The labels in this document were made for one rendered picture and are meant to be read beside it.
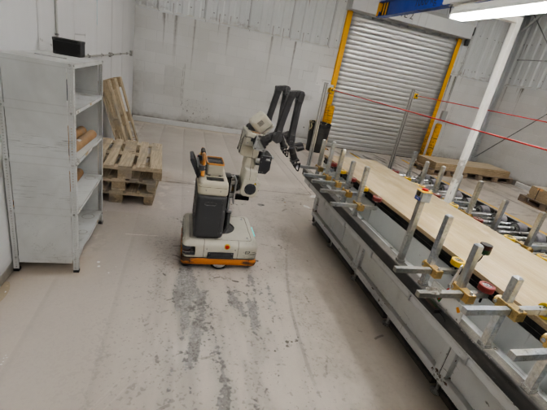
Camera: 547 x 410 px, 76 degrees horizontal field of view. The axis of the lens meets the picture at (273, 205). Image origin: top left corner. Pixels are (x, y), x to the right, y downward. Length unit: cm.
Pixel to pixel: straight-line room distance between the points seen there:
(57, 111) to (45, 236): 94
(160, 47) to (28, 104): 639
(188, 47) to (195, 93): 100
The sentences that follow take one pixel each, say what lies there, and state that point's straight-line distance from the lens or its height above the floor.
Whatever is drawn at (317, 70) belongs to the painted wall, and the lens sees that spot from 951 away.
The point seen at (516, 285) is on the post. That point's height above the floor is 106.
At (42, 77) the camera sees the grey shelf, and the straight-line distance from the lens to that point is 275.
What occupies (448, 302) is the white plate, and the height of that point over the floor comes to 75.
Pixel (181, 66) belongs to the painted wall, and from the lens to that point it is 897.
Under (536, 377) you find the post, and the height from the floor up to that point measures 78.
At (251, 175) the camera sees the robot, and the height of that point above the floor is 86.
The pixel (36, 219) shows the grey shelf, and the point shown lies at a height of 45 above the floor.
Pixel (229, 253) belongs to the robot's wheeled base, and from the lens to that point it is 316.
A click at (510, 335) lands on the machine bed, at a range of 227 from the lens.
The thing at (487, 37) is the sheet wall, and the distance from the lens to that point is 1202.
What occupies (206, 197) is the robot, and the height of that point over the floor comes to 68.
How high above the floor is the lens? 177
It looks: 21 degrees down
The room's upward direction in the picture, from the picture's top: 11 degrees clockwise
